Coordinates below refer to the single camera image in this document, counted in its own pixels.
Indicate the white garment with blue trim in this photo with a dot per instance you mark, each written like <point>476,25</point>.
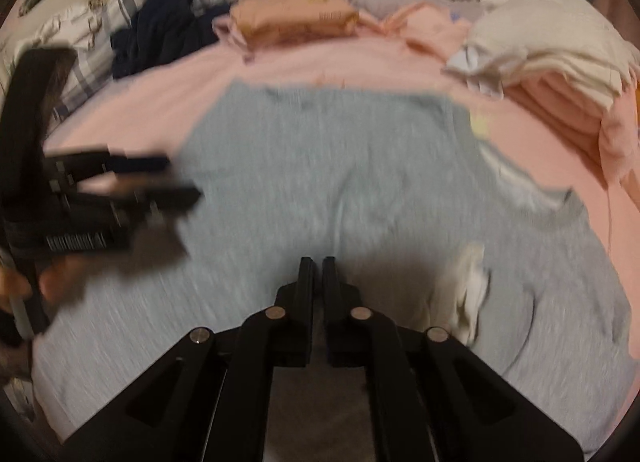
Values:
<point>475,72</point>

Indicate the pink printed bed sheet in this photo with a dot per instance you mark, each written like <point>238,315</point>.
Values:
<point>165,87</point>

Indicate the pink folded clothes stack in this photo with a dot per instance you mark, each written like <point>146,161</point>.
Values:
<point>565,102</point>

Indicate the person's left hand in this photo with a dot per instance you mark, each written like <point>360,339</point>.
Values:
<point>62,282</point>

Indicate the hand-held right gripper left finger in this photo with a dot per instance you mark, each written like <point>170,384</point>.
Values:
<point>306,287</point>

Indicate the cream folded garment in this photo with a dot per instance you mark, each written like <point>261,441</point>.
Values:
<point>540,37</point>

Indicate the navy crumpled cloth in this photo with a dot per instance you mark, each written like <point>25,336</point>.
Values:
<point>160,27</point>

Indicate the light pink folded garment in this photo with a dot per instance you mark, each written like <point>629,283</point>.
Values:
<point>230,34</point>

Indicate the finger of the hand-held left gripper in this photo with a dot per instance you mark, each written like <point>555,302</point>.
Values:
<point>160,199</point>
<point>125,163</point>

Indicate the grey sweatshirt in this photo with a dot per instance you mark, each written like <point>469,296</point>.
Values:
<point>325,182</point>

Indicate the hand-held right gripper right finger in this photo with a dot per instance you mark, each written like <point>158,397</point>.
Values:
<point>330,287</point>

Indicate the orange folded garment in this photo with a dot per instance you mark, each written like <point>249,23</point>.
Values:
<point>295,12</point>

